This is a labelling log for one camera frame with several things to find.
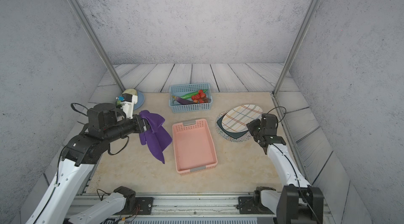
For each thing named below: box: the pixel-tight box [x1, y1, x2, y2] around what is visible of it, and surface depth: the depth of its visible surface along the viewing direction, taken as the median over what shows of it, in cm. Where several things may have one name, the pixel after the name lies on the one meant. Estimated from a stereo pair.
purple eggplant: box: [171, 95, 196, 106], surface depth 116 cm
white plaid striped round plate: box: [221, 104, 264, 133], surface depth 97 cm
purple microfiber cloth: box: [138, 109, 173, 165], surface depth 66 cm
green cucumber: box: [179, 89, 208, 99], surface depth 119 cm
